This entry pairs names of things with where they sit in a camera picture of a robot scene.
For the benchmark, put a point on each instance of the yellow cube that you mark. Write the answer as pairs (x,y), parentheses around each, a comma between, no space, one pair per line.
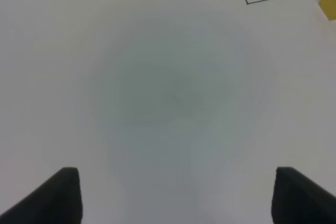
(329,8)

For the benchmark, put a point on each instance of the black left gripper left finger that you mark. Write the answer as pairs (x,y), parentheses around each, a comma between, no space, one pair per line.
(57,200)

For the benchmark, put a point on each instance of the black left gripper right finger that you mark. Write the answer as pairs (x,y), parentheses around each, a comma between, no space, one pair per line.
(297,199)

